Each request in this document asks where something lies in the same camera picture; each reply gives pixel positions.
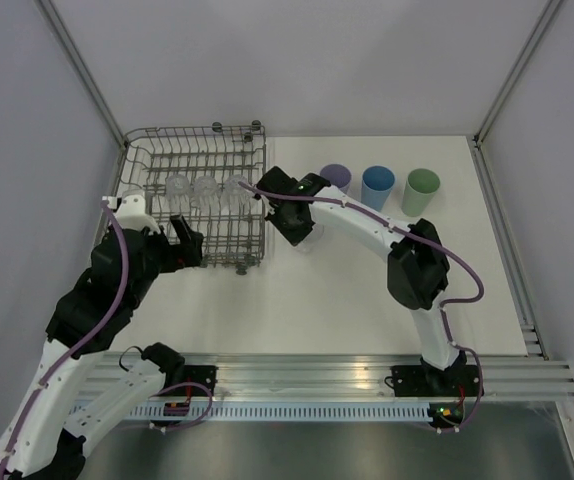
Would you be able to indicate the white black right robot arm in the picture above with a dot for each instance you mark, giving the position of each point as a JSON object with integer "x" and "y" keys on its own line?
{"x": 417, "y": 267}

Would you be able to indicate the white slotted cable duct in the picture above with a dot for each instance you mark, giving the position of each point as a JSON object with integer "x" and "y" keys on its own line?
{"x": 288, "y": 412}

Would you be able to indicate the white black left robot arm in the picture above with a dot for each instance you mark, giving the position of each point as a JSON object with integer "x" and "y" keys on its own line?
{"x": 45, "y": 439}

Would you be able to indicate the aluminium mounting rail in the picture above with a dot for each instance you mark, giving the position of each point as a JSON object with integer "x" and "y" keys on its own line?
{"x": 268, "y": 377}

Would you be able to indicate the blue plastic cup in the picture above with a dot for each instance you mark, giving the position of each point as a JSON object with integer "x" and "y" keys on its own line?
{"x": 377, "y": 184}

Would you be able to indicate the green plastic cup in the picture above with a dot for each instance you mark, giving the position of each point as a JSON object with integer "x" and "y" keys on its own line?
{"x": 421, "y": 186}

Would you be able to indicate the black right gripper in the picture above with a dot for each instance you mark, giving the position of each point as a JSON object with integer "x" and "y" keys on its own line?
{"x": 292, "y": 236}

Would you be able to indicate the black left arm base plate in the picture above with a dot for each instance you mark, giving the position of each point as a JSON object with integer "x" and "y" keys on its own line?
{"x": 205, "y": 375}

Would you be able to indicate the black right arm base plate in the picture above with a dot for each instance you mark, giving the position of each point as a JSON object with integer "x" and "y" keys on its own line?
{"x": 417, "y": 382}

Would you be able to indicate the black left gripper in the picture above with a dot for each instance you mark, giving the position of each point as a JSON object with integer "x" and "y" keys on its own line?
{"x": 184, "y": 254}

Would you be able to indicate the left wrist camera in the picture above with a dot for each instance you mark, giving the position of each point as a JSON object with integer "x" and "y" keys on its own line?
{"x": 132, "y": 211}

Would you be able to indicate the grey wire dish rack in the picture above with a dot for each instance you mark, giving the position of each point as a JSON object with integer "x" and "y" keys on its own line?
{"x": 150, "y": 155}

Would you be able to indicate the clear glass cup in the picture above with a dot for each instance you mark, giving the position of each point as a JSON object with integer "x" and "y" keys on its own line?
{"x": 206, "y": 194}
{"x": 235, "y": 197}
{"x": 178, "y": 192}
{"x": 311, "y": 240}

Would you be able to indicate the lavender plastic cup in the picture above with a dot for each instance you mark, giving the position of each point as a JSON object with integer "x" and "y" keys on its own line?
{"x": 338, "y": 175}

